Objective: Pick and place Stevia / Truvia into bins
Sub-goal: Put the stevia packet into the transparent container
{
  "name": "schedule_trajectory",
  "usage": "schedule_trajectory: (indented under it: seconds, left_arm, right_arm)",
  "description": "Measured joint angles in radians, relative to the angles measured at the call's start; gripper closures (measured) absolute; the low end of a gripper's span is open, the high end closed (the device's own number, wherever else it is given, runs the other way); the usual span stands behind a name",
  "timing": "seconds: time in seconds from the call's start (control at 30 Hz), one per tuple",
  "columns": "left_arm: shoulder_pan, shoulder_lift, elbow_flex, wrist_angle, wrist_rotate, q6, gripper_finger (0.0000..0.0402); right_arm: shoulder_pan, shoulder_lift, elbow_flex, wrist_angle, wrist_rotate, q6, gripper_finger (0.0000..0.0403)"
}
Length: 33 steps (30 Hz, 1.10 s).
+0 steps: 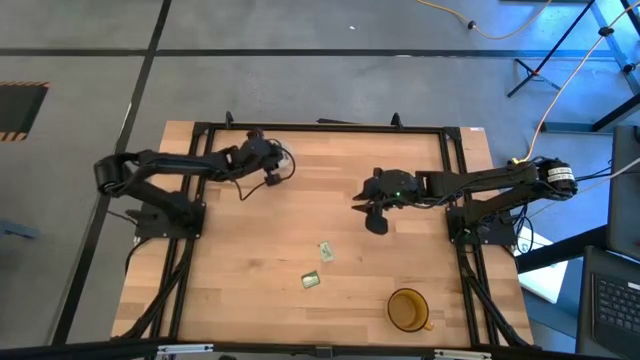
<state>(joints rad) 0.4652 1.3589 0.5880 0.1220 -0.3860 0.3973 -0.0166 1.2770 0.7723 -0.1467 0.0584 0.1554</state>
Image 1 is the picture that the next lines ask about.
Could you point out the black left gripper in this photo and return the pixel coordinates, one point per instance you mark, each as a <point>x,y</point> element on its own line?
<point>252,155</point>

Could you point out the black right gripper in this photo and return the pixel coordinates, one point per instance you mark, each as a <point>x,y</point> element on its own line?
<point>400,186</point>

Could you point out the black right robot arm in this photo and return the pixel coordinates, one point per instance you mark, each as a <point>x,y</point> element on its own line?
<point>480,182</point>

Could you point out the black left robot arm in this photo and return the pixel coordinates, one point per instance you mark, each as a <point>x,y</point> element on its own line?
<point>170,162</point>

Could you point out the green stevia packet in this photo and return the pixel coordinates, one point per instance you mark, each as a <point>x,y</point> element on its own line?
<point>310,279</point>
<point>326,251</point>

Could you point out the black clamp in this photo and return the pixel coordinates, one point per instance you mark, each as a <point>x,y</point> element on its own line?
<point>396,120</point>
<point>229,119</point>

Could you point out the thin black rod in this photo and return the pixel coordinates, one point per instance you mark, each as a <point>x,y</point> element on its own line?
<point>337,121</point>

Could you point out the amber glass cup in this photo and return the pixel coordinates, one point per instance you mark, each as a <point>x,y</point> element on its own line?
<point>407,310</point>

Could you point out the white paper sheet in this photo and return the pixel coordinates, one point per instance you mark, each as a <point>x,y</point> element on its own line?
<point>545,282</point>

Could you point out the black diagonal bar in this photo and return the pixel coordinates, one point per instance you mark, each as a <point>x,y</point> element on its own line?
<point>560,250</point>

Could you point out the black hazard-striped hatch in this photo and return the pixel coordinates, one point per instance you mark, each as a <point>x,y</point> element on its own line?
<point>20,107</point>

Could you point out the black crossbar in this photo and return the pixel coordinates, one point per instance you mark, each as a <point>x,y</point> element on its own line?
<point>100,350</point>

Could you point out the grey-blue object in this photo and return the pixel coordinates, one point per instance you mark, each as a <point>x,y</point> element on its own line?
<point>15,230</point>

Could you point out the grey case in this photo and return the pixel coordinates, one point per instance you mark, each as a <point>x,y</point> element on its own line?
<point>625,200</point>

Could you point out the black tripod stand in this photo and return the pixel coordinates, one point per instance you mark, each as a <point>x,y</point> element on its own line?
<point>620,112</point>

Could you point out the dark laptop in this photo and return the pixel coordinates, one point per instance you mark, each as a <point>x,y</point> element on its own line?
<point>617,305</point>

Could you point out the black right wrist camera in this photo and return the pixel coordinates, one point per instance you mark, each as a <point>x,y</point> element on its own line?
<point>376,223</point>

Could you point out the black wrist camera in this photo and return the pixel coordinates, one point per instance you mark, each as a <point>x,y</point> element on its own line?
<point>376,223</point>
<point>272,178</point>

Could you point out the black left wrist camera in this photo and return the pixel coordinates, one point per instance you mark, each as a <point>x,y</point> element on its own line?
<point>272,178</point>

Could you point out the black aluminium table frame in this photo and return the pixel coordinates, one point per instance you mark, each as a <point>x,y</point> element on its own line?
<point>325,127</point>

